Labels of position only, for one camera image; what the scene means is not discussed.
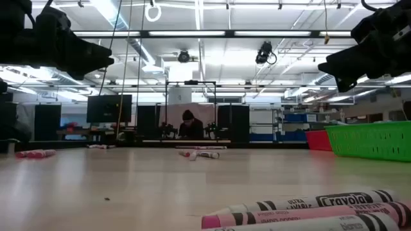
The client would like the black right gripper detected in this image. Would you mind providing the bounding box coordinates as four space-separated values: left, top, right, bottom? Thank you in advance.
317 0 391 94

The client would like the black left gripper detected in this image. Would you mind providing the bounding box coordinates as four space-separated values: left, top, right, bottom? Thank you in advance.
19 5 115 81

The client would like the white LED light bar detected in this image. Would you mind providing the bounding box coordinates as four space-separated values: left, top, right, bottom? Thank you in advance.
148 30 226 37
73 31 141 37
319 31 352 37
234 30 311 37

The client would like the black monitor screen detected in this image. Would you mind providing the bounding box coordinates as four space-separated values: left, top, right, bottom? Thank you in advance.
86 94 133 124

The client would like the black partition panel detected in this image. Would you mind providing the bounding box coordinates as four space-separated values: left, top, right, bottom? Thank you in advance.
136 105 161 139
34 104 62 142
217 105 250 144

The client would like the green plastic basket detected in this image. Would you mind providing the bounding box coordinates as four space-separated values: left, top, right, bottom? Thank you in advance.
324 121 411 162

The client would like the red plastic basket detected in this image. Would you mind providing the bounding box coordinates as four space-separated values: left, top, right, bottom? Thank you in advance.
304 130 333 152

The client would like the person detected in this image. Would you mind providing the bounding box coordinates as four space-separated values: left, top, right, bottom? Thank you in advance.
178 109 205 141

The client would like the white hanging ring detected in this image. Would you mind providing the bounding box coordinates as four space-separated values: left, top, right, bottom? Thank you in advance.
144 2 162 23

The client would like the black ceiling camera with cable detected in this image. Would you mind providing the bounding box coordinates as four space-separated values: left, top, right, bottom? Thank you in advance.
255 40 277 65

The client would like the black overhead camera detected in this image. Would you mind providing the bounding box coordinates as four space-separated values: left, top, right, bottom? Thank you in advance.
177 49 191 64

